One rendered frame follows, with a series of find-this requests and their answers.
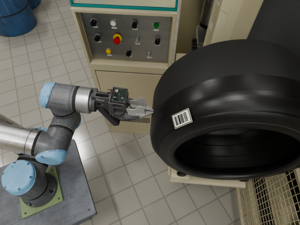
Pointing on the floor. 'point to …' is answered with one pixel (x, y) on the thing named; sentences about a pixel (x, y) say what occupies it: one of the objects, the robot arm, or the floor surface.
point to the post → (231, 20)
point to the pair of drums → (17, 17)
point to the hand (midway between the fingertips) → (150, 112)
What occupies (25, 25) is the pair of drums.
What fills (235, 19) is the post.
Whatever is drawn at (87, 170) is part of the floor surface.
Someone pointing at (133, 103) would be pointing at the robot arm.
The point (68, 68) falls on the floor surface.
